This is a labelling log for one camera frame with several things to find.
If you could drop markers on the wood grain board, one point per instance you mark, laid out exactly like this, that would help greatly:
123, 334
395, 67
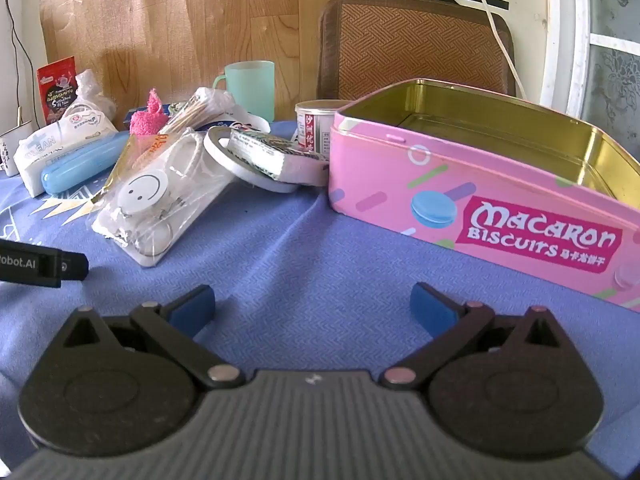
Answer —
200, 25

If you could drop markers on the brown woven tray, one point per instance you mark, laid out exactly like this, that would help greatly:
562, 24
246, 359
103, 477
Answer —
400, 45

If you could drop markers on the pink biscuit tin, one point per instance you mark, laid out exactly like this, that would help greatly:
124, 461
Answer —
500, 185

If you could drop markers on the clear snack packets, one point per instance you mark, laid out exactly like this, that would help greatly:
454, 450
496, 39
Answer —
145, 152

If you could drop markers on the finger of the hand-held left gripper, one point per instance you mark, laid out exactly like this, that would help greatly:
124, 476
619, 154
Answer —
70, 266

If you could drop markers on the blue printed tablecloth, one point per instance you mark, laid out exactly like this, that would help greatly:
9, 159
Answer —
310, 240

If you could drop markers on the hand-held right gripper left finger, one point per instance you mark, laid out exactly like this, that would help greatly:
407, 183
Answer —
194, 307

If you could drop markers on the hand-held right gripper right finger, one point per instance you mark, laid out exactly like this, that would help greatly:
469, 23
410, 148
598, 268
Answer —
431, 307

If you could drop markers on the green printed packet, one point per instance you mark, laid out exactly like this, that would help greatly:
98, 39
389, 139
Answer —
267, 157

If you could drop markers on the green plastic cup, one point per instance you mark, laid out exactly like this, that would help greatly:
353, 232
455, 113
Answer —
250, 90

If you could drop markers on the clear smiley badge pack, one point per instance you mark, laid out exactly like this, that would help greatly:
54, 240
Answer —
145, 187

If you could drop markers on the red snack box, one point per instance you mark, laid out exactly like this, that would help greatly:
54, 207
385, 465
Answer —
57, 90

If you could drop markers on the blue plastic case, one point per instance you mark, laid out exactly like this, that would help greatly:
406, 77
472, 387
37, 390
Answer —
80, 162

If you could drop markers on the white wet wipe packet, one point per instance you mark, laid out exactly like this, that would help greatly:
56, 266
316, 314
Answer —
246, 121

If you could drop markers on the white tissue pack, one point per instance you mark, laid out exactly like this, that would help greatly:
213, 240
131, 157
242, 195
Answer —
45, 146

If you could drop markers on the white tape roll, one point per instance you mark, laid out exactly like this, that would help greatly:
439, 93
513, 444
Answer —
219, 157

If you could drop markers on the pink fluffy cloth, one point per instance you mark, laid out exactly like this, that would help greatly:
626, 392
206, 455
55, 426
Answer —
145, 122

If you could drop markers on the white can with red label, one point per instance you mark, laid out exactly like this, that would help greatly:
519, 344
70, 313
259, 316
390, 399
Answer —
311, 127

